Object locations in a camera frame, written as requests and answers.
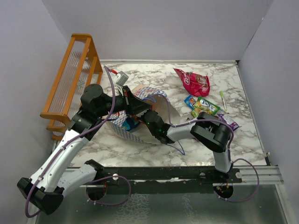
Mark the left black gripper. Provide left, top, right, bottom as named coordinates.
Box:
left=96, top=86, right=152, bottom=118

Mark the blue checkered paper bag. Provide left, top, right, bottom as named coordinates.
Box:
left=106, top=84, right=181, bottom=144

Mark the blue m&m's packet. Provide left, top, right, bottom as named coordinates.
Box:
left=184, top=95, right=197, bottom=110

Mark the yellow green snack packet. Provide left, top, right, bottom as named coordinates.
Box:
left=191, top=97, right=220, bottom=118

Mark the red crisps bag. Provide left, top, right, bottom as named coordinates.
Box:
left=174, top=69, right=210, bottom=97

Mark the large purple snack bag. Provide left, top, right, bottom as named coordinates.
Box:
left=217, top=113, right=240, bottom=131

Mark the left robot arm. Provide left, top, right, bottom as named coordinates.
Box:
left=17, top=84, right=152, bottom=217

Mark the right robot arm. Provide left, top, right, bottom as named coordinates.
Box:
left=139, top=111, right=234, bottom=182

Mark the blue snack packet in bag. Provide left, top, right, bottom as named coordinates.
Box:
left=121, top=117, right=140, bottom=131

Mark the wooden dish rack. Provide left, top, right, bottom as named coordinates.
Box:
left=40, top=34, right=103, bottom=141

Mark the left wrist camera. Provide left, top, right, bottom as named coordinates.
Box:
left=111, top=69, right=128, bottom=94

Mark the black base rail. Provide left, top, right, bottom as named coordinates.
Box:
left=85, top=160, right=242, bottom=195

